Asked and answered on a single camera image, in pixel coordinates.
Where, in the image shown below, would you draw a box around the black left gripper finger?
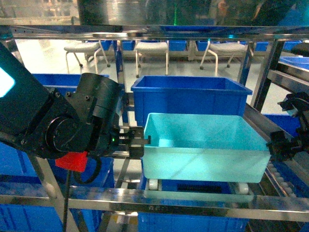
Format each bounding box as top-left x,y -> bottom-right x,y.
126,145 -> 144,158
119,128 -> 151,145

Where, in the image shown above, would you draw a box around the blue bin behind tray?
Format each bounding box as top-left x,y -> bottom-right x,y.
131,75 -> 253,126

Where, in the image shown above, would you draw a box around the white stool right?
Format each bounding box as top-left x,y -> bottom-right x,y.
199,41 -> 249,76

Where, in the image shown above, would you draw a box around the teal plastic tray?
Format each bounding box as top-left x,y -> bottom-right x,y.
142,113 -> 270,183

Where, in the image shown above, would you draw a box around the white stool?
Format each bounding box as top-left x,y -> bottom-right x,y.
134,41 -> 169,78
199,41 -> 249,76
64,40 -> 111,74

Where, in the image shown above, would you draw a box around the steel front shelf bar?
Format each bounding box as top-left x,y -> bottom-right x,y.
0,186 -> 309,223

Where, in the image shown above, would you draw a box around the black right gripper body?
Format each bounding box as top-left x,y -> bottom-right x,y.
267,130 -> 309,162

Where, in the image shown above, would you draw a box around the white stool left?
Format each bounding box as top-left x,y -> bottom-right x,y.
64,40 -> 111,74

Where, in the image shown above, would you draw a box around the lower blue bin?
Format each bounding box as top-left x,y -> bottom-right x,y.
138,180 -> 249,232

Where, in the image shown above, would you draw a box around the white stool middle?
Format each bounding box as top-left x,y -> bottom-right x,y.
134,41 -> 169,78

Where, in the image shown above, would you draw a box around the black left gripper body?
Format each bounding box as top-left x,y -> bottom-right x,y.
89,116 -> 120,157

